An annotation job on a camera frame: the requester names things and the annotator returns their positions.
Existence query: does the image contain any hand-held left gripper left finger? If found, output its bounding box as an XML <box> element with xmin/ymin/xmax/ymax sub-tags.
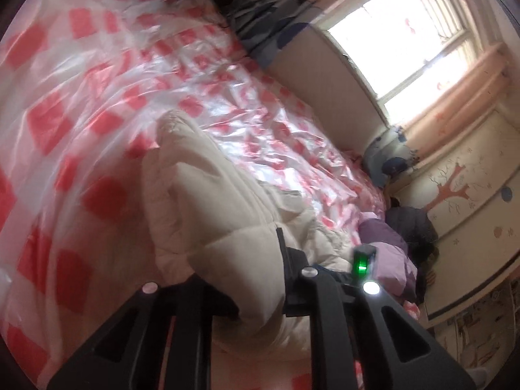
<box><xmin>46</xmin><ymin>275</ymin><xmax>240</xmax><ymax>390</ymax></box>

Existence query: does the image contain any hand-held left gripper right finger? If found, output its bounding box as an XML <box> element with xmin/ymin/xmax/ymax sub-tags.
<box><xmin>275</xmin><ymin>227</ymin><xmax>477</xmax><ymax>390</ymax></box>

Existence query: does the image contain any beige quilted jacket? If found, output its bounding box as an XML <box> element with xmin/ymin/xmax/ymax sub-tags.
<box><xmin>140</xmin><ymin>110</ymin><xmax>366</xmax><ymax>358</ymax></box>

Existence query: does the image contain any purple garment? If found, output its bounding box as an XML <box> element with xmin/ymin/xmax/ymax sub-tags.
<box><xmin>357</xmin><ymin>217</ymin><xmax>419</xmax><ymax>306</ymax></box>

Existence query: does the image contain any dark grey garment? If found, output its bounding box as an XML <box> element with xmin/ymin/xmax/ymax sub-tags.
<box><xmin>385</xmin><ymin>197</ymin><xmax>440</xmax><ymax>261</ymax></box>

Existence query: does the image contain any blue printed pillow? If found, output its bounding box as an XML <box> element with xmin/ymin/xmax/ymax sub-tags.
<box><xmin>363</xmin><ymin>128</ymin><xmax>420</xmax><ymax>188</ymax></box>
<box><xmin>231</xmin><ymin>0</ymin><xmax>321</xmax><ymax>66</ymax></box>

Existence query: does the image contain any window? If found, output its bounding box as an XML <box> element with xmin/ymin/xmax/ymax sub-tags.
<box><xmin>325</xmin><ymin>0</ymin><xmax>479</xmax><ymax>127</ymax></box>

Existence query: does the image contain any red checkered plastic sheet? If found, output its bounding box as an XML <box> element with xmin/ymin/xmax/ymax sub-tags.
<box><xmin>0</xmin><ymin>0</ymin><xmax>386</xmax><ymax>390</ymax></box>

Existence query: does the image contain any pink tree wall sticker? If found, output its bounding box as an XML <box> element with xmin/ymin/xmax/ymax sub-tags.
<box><xmin>426</xmin><ymin>158</ymin><xmax>489</xmax><ymax>217</ymax></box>

